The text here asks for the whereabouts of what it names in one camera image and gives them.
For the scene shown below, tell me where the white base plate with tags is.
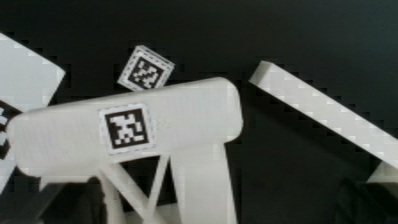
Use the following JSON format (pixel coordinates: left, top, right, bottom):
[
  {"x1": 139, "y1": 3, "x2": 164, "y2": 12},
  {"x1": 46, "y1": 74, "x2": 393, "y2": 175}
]
[{"x1": 0, "y1": 33, "x2": 66, "y2": 193}]

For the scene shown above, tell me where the white chair back part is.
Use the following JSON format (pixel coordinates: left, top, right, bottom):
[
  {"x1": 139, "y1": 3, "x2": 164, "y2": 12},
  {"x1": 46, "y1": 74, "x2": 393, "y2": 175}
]
[{"x1": 7, "y1": 77, "x2": 244, "y2": 224}]

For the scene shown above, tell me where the white chair leg with tag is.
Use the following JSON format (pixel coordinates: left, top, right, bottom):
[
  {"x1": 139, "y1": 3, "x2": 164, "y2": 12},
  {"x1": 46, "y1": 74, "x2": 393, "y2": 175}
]
[{"x1": 118, "y1": 45, "x2": 174, "y2": 91}]

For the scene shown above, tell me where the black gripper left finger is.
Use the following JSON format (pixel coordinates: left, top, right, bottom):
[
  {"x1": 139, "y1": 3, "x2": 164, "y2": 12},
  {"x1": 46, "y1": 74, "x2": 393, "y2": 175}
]
[{"x1": 23, "y1": 178, "x2": 107, "y2": 224}]

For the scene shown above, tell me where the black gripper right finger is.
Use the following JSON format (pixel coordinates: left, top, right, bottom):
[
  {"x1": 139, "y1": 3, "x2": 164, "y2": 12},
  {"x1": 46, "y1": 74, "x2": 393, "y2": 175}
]
[{"x1": 333, "y1": 180, "x2": 398, "y2": 224}]

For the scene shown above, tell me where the white U-shaped fence frame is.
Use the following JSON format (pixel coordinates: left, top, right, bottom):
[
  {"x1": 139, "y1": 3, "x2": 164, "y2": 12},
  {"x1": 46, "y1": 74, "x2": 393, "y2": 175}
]
[{"x1": 249, "y1": 61, "x2": 398, "y2": 183}]

